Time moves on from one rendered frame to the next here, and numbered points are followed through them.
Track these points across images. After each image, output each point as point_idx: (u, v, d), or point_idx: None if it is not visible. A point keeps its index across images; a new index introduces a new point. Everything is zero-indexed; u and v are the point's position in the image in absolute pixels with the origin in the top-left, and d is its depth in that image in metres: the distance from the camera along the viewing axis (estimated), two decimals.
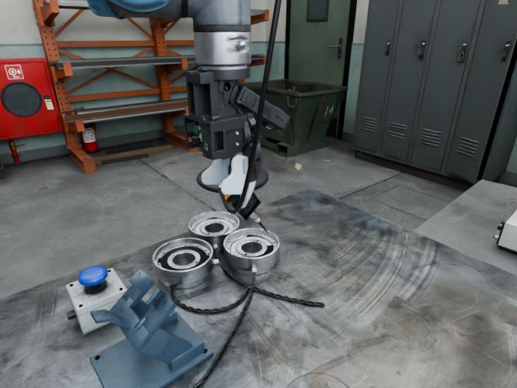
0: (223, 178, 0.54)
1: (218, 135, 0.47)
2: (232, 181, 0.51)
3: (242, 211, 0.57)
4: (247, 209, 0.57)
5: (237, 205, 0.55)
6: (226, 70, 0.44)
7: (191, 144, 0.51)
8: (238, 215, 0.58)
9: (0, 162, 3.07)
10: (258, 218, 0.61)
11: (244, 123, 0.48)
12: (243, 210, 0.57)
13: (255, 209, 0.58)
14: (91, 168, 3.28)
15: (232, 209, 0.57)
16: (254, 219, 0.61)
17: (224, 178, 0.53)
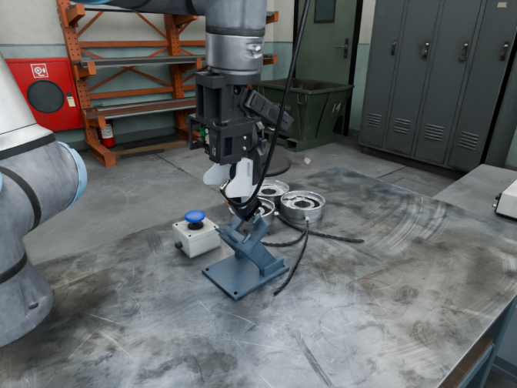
0: (225, 179, 0.54)
1: (226, 139, 0.46)
2: (237, 184, 0.51)
3: (244, 212, 0.57)
4: (248, 210, 0.57)
5: (238, 207, 0.56)
6: (239, 75, 0.43)
7: (195, 145, 0.50)
8: (240, 216, 0.58)
9: None
10: None
11: (252, 128, 0.48)
12: (245, 212, 0.57)
13: (256, 210, 0.59)
14: (111, 162, 3.46)
15: (234, 210, 0.57)
16: None
17: (225, 180, 0.54)
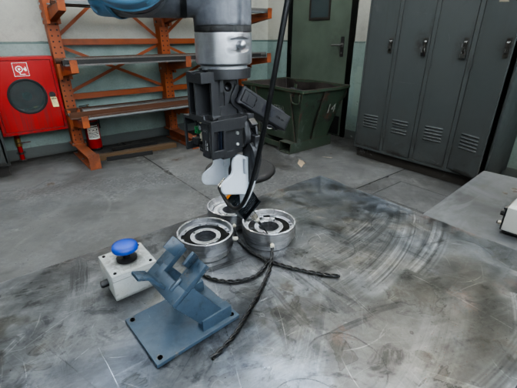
0: (223, 177, 0.54)
1: (218, 135, 0.47)
2: (232, 181, 0.51)
3: (242, 210, 0.57)
4: (247, 208, 0.57)
5: (237, 205, 0.56)
6: (227, 70, 0.44)
7: (191, 144, 0.51)
8: (238, 215, 0.58)
9: (7, 158, 3.10)
10: (258, 218, 0.61)
11: (244, 123, 0.48)
12: (243, 209, 0.57)
13: (255, 209, 0.58)
14: (95, 165, 3.32)
15: None
16: (253, 219, 0.61)
17: (224, 178, 0.53)
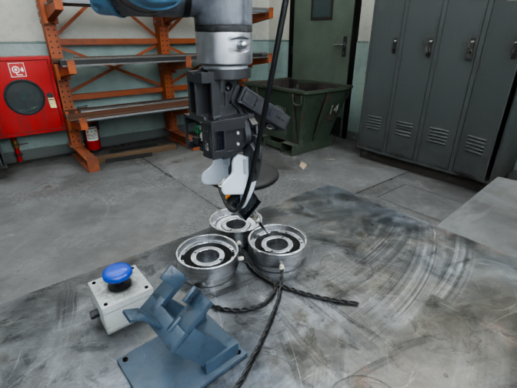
0: (223, 177, 0.54)
1: (218, 135, 0.47)
2: (232, 181, 0.51)
3: (242, 210, 0.57)
4: (247, 209, 0.57)
5: (238, 205, 0.55)
6: (228, 70, 0.44)
7: (192, 144, 0.51)
8: (238, 215, 0.58)
9: (3, 160, 3.04)
10: (258, 218, 0.61)
11: (245, 123, 0.48)
12: (243, 210, 0.57)
13: (255, 209, 0.58)
14: (94, 167, 3.26)
15: (232, 209, 0.57)
16: (253, 219, 0.61)
17: (225, 178, 0.53)
